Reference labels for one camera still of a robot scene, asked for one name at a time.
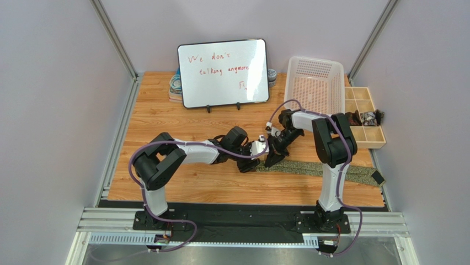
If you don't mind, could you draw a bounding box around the green floral patterned tie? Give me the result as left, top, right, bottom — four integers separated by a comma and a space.
255, 159, 386, 188

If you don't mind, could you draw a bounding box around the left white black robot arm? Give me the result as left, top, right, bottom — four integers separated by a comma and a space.
128, 126, 269, 219

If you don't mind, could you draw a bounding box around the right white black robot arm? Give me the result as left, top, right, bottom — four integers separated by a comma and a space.
264, 109, 357, 230

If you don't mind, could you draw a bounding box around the blue tape roll stack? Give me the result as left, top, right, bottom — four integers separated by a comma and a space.
168, 68, 183, 102

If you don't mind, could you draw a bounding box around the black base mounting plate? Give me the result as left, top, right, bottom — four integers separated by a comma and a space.
132, 203, 351, 243

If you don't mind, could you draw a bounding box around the blue white patterned jar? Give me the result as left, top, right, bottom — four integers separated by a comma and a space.
268, 68, 277, 87

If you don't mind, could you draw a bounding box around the white perforated plastic basket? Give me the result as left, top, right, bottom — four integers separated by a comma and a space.
284, 56, 345, 114

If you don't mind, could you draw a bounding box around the dark rolled tie in box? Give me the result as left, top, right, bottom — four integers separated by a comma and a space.
345, 110, 362, 126

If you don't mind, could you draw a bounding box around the wooden compartment organizer box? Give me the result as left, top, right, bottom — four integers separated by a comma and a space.
345, 87, 386, 149

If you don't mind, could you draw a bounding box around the whiteboard with red writing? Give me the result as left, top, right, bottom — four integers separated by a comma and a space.
177, 39, 270, 109

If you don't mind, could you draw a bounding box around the patterned rolled tie in box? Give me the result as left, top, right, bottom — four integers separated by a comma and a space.
360, 109, 384, 126

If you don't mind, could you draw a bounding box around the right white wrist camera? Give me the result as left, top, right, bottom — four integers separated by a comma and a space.
265, 122, 281, 137

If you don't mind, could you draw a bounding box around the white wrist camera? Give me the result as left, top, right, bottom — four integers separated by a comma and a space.
265, 122, 281, 137
250, 135, 269, 157

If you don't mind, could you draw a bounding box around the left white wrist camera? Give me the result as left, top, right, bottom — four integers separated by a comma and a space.
250, 135, 269, 157

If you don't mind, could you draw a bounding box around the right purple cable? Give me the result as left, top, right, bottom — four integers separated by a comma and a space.
265, 99, 364, 257

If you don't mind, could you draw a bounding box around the purple cable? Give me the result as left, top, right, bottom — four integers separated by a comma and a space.
265, 99, 364, 257
127, 135, 270, 253

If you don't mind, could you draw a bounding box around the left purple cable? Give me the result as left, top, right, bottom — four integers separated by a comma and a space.
127, 135, 270, 253

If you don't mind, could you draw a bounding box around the aluminium front rail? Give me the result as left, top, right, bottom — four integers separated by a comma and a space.
66, 201, 418, 264

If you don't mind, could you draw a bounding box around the left aluminium frame post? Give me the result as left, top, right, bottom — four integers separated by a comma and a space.
90, 0, 139, 167

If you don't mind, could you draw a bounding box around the aluminium frame post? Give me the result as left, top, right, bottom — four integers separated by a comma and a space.
347, 0, 400, 84
90, 0, 139, 167

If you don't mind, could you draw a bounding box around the right aluminium frame post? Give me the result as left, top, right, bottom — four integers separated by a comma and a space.
347, 0, 400, 84

